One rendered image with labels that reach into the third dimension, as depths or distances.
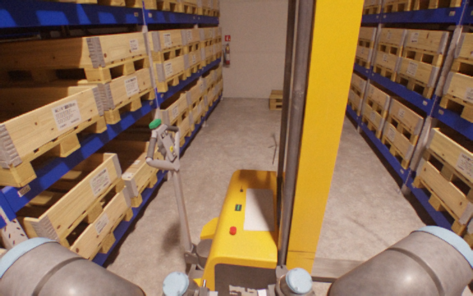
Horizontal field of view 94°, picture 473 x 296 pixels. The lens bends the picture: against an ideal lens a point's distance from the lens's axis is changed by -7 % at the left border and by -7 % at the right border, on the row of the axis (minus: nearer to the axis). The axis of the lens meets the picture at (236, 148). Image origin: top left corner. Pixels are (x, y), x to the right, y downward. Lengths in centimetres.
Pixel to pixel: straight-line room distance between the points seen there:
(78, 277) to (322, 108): 78
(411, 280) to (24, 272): 60
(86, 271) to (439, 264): 56
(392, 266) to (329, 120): 55
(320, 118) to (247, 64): 597
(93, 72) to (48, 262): 178
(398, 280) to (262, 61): 648
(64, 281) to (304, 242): 99
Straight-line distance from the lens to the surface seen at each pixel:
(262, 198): 158
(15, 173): 163
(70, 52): 225
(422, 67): 345
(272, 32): 668
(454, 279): 53
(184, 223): 174
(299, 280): 100
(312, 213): 111
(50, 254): 53
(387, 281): 46
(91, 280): 47
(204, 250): 189
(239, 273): 137
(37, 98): 246
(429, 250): 52
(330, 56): 84
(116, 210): 232
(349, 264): 240
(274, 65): 676
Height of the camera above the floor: 189
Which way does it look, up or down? 28 degrees down
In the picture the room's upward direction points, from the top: 1 degrees counter-clockwise
